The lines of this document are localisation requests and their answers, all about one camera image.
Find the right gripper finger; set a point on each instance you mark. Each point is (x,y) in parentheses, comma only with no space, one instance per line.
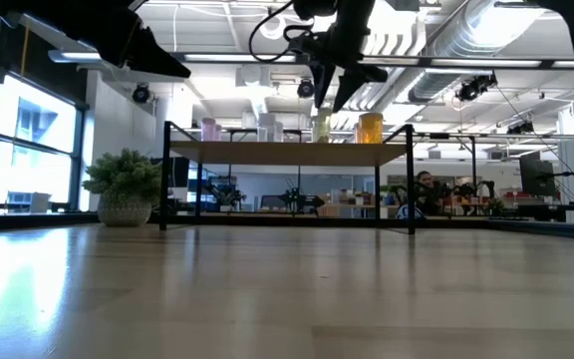
(352,82)
(324,80)

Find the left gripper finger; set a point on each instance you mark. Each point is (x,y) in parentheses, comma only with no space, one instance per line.
(152,52)

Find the yellow-green pill vial white cap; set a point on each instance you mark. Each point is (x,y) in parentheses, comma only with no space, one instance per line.
(323,125)

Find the clear bottle blue pills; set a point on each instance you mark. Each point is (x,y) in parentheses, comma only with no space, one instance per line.
(267,127)

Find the black background robot arm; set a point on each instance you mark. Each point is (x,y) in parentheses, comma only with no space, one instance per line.
(299,199)

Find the black ceiling spotlight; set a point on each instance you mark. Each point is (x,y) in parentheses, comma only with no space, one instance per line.
(141,93)
(306,88)
(476,87)

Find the overhead light bar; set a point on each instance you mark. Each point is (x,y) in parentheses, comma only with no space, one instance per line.
(217,58)

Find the green potted plant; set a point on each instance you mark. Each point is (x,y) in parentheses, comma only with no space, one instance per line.
(125,179)

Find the white and blue ball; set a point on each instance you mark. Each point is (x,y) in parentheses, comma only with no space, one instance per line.
(409,212)

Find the small background plant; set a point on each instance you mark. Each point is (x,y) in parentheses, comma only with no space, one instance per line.
(228,197)

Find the large window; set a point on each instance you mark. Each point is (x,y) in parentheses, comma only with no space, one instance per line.
(33,169)

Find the black linear ceiling lamp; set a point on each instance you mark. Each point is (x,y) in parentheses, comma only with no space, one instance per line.
(516,5)

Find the black monitor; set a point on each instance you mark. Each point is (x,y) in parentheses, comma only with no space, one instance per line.
(536,174)

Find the wooden shelf black metal frame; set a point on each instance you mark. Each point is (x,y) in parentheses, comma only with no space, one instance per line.
(287,153)

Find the silver ventilation duct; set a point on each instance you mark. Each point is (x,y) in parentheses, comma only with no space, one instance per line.
(486,30)

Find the black aluminium table frame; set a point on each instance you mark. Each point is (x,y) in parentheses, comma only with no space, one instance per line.
(43,219)

